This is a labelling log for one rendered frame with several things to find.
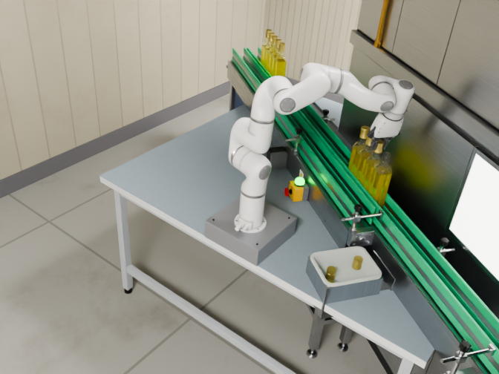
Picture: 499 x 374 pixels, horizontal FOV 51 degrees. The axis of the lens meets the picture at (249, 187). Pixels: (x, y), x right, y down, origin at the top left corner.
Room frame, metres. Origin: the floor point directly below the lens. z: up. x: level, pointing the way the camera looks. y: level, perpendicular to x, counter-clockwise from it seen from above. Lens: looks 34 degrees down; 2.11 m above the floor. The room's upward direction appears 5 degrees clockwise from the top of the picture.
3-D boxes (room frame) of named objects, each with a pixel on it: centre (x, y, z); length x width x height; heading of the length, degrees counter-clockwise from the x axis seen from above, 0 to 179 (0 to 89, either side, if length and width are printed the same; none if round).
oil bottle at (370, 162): (1.79, -0.48, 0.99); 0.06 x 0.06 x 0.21; 18
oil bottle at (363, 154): (1.84, -0.46, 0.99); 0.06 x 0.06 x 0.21; 20
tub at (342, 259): (1.44, -0.37, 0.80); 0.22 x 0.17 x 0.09; 109
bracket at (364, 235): (1.59, -0.44, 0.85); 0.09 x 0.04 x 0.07; 109
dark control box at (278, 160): (2.23, -0.12, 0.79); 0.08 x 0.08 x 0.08; 19
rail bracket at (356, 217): (1.58, -0.42, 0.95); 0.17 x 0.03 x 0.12; 109
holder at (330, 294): (1.45, -0.39, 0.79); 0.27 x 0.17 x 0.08; 109
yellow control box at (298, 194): (1.96, -0.22, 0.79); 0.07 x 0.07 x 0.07; 19
